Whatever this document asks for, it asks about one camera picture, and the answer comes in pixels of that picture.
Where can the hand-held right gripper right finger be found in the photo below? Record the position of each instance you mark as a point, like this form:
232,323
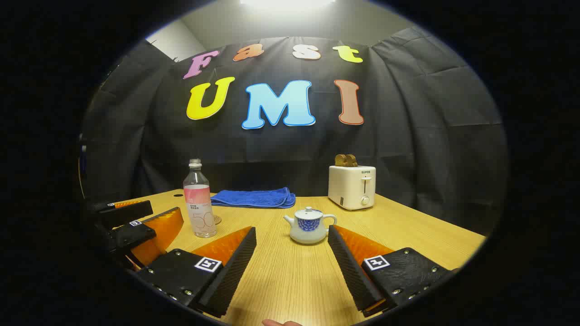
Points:
351,271

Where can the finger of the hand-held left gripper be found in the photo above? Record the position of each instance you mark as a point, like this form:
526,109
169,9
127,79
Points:
136,233
131,213

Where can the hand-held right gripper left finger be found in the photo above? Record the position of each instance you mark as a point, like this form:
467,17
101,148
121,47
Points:
233,271

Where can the round coaster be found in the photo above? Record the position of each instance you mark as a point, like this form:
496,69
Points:
218,220

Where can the white blue-patterned teacup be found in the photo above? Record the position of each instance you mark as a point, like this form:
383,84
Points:
308,231

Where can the clear water bottle pink label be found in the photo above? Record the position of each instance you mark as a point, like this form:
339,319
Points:
199,203

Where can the blue towel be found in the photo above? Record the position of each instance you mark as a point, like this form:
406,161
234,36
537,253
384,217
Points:
253,198

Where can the white toaster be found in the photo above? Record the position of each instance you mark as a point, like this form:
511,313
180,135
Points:
349,188

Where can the brown toast slice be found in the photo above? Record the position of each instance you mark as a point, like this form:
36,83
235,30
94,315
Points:
340,160
352,161

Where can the black backdrop cloth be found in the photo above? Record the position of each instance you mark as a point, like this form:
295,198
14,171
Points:
408,136

